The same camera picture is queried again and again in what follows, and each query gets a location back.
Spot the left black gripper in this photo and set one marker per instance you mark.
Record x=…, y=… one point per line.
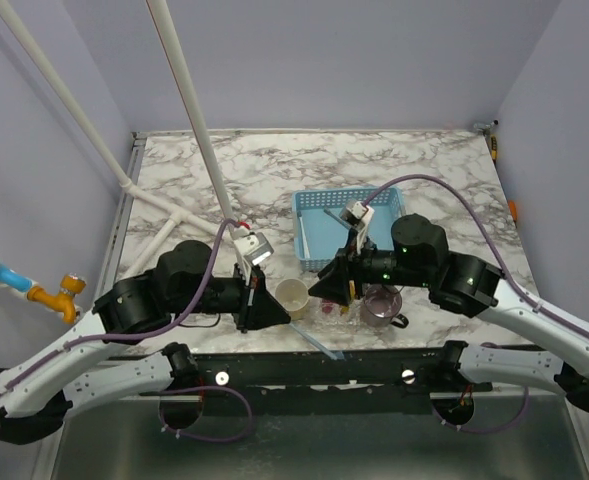
x=258, y=308

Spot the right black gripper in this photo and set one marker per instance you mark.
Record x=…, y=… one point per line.
x=333, y=280

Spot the yellow mug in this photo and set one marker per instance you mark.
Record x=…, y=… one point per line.
x=292, y=294

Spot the blue plastic basket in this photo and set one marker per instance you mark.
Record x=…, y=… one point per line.
x=325, y=236

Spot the purple mug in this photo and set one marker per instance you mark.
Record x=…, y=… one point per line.
x=381, y=307

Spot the light blue toothbrush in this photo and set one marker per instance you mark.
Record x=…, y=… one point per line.
x=332, y=355

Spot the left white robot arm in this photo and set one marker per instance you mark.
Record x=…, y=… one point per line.
x=62, y=381

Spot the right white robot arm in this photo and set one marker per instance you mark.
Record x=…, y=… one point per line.
x=467, y=285

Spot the white stick in basket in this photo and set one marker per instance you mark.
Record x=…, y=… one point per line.
x=303, y=235

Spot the yellow tool at corner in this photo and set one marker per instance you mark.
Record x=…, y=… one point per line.
x=493, y=146

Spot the toy faucet blue orange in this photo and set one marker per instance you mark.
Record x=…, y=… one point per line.
x=61, y=302

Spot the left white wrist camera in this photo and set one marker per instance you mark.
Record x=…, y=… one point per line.
x=252, y=249

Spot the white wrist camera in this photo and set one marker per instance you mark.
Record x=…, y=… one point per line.
x=252, y=249
x=358, y=216

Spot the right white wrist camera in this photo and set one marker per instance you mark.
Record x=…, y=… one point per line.
x=358, y=216

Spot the black mounting rail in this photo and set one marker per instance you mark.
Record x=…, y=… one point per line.
x=311, y=383

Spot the orange clamp on wall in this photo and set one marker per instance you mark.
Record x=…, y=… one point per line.
x=513, y=210

